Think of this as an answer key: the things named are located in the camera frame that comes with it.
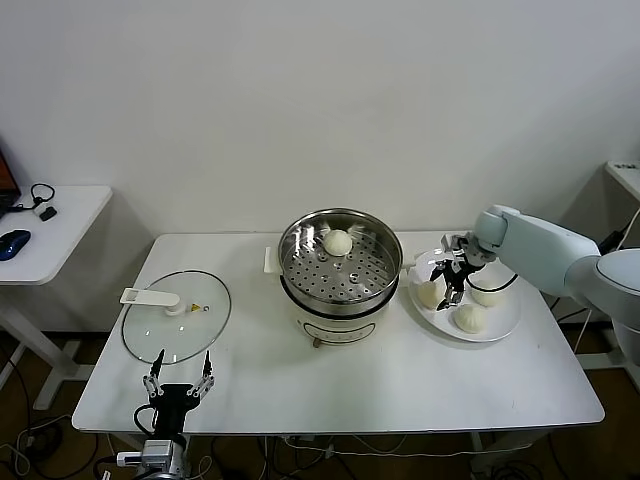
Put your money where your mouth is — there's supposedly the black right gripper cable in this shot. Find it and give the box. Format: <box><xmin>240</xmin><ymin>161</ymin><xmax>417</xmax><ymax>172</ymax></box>
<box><xmin>464</xmin><ymin>272</ymin><xmax>520</xmax><ymax>295</ymax></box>

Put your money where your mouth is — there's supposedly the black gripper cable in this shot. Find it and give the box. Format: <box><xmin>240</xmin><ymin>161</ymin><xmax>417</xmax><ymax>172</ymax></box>
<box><xmin>464</xmin><ymin>272</ymin><xmax>520</xmax><ymax>295</ymax></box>
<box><xmin>132</xmin><ymin>404</ymin><xmax>157</xmax><ymax>435</ymax></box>

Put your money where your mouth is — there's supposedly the cream electric cooker base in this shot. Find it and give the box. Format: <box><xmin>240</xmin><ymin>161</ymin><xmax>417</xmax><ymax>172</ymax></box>
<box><xmin>279</xmin><ymin>279</ymin><xmax>401</xmax><ymax>350</ymax></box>

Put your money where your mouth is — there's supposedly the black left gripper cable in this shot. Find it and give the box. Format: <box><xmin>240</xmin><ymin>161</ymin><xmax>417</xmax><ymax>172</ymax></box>
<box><xmin>132</xmin><ymin>404</ymin><xmax>157</xmax><ymax>435</ymax></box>

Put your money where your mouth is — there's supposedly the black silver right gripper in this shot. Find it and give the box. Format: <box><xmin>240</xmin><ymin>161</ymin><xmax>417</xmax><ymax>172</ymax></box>
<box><xmin>428</xmin><ymin>232</ymin><xmax>499</xmax><ymax>312</ymax></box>

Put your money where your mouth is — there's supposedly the white steamed baozi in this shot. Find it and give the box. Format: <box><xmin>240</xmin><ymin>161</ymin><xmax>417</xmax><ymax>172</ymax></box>
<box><xmin>416</xmin><ymin>280</ymin><xmax>448</xmax><ymax>311</ymax></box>
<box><xmin>452</xmin><ymin>303</ymin><xmax>489</xmax><ymax>335</ymax></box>
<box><xmin>472</xmin><ymin>280</ymin><xmax>505</xmax><ymax>309</ymax></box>
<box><xmin>322</xmin><ymin>228</ymin><xmax>353</xmax><ymax>257</ymax></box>

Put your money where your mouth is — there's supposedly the thin black looped cable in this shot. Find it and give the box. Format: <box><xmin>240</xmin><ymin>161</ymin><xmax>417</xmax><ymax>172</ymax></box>
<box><xmin>9</xmin><ymin>182</ymin><xmax>57</xmax><ymax>214</ymax></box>

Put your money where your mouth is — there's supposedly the glass lid with white handle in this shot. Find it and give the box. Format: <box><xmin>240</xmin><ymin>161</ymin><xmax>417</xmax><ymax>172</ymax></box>
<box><xmin>121</xmin><ymin>269</ymin><xmax>234</xmax><ymax>365</ymax></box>

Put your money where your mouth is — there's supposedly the white desk with label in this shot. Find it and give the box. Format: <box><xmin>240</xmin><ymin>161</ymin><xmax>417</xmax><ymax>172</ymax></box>
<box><xmin>603</xmin><ymin>160</ymin><xmax>640</xmax><ymax>201</ymax></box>

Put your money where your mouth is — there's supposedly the white round plate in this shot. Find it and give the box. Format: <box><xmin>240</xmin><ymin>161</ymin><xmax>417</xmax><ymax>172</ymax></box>
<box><xmin>407</xmin><ymin>248</ymin><xmax>525</xmax><ymax>344</ymax></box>

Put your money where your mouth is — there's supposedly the blue computer mouse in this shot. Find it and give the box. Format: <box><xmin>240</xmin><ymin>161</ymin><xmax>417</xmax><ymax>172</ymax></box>
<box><xmin>0</xmin><ymin>228</ymin><xmax>33</xmax><ymax>261</ymax></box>

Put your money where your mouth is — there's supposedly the white cord under table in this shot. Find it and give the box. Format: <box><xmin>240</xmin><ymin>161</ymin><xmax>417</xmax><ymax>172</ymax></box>
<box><xmin>283</xmin><ymin>433</ymin><xmax>532</xmax><ymax>460</ymax></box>

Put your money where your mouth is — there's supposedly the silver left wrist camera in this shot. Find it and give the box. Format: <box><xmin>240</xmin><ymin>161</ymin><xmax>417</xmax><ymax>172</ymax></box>
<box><xmin>116</xmin><ymin>438</ymin><xmax>176</xmax><ymax>469</ymax></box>

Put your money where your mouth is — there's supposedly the white side desk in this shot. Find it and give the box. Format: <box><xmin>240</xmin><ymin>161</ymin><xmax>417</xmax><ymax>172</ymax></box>
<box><xmin>0</xmin><ymin>184</ymin><xmax>114</xmax><ymax>412</ymax></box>

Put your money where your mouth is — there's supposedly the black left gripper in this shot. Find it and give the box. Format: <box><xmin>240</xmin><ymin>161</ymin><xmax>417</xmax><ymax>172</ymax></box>
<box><xmin>140</xmin><ymin>348</ymin><xmax>216</xmax><ymax>441</ymax></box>

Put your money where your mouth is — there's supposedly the open black laptop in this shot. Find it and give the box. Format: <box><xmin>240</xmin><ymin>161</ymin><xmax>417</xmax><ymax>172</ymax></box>
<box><xmin>0</xmin><ymin>132</ymin><xmax>25</xmax><ymax>221</ymax></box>

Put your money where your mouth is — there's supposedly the stainless steel steamer basket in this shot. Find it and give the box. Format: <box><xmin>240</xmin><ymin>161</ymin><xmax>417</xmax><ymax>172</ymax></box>
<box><xmin>263</xmin><ymin>208</ymin><xmax>417</xmax><ymax>307</ymax></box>

